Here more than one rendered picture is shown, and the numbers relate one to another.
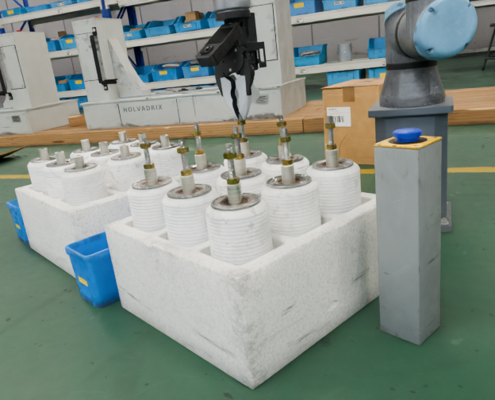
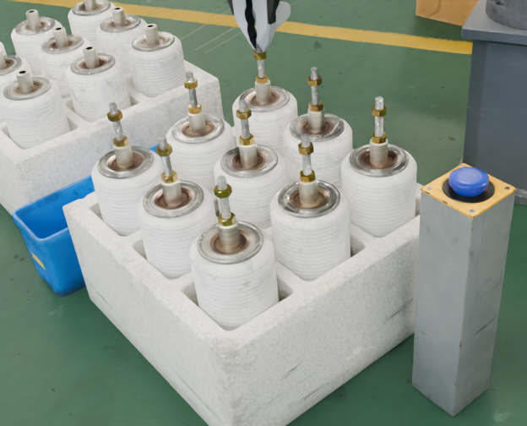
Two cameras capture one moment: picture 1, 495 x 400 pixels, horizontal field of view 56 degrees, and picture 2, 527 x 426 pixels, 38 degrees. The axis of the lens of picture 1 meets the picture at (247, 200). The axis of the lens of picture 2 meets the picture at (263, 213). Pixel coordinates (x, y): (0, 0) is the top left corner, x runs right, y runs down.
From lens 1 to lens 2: 0.34 m
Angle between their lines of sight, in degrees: 20
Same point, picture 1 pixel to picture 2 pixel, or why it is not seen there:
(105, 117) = not seen: outside the picture
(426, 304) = (468, 374)
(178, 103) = not seen: outside the picture
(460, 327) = (513, 394)
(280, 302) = (279, 368)
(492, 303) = not seen: outside the picture
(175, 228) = (154, 250)
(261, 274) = (254, 346)
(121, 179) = (87, 102)
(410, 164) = (462, 232)
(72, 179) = (16, 111)
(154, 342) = (128, 366)
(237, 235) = (228, 293)
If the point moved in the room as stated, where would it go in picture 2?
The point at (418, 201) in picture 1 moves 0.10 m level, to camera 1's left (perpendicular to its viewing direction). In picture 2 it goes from (467, 274) to (372, 277)
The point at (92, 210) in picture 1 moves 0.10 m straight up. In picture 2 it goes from (46, 157) to (29, 101)
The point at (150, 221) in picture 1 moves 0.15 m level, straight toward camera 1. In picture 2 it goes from (122, 218) to (126, 293)
